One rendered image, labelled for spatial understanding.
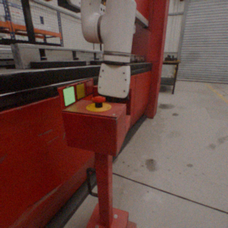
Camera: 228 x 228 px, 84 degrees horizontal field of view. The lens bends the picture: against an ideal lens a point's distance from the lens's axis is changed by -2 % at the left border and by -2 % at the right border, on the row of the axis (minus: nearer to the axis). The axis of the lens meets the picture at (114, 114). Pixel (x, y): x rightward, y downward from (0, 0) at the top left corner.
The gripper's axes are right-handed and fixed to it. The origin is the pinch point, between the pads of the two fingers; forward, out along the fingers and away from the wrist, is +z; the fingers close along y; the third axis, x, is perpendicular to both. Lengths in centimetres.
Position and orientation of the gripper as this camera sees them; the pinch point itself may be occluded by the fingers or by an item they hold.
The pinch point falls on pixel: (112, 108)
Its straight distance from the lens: 47.2
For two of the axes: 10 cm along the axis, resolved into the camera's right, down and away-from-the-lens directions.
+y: 9.5, 1.9, -2.4
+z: -0.8, 9.1, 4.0
